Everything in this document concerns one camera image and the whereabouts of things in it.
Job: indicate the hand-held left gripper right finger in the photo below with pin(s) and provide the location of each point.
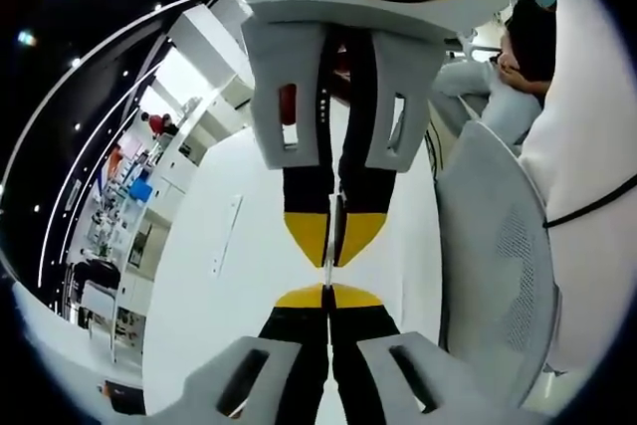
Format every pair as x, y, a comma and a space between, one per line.
378, 375

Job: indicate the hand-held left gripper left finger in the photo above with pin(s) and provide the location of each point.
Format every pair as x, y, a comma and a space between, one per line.
278, 375

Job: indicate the clear food packaging bag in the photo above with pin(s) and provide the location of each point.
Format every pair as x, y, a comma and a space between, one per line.
329, 273

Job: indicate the grey mesh chair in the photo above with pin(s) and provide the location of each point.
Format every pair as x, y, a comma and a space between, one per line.
497, 246

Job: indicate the blue storage bin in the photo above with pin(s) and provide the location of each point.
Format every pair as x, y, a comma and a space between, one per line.
140, 191

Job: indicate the person's white shirt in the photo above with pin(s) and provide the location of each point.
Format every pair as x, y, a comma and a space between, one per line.
582, 136

